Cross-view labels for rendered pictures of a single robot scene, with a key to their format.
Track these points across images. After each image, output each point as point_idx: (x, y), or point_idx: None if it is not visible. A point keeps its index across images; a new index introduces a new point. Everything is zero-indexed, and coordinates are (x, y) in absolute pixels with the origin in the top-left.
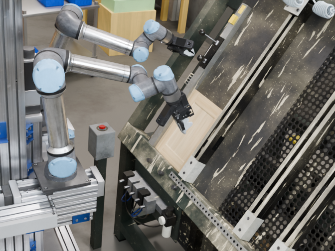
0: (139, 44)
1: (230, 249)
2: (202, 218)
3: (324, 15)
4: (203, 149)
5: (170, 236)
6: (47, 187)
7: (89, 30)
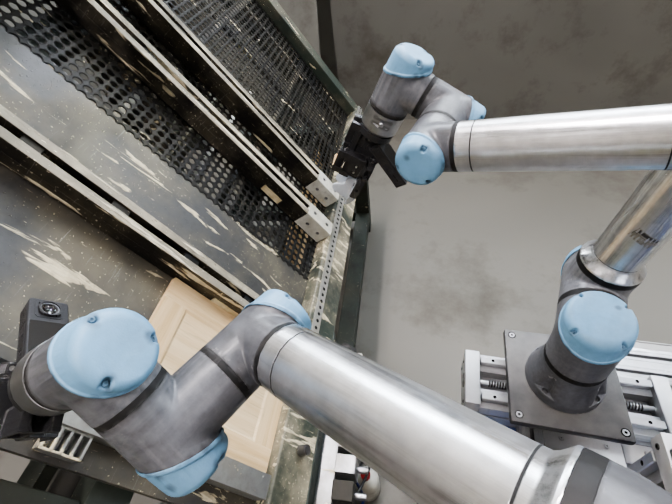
0: (256, 322)
1: (340, 243)
2: (331, 288)
3: None
4: None
5: None
6: None
7: (504, 430)
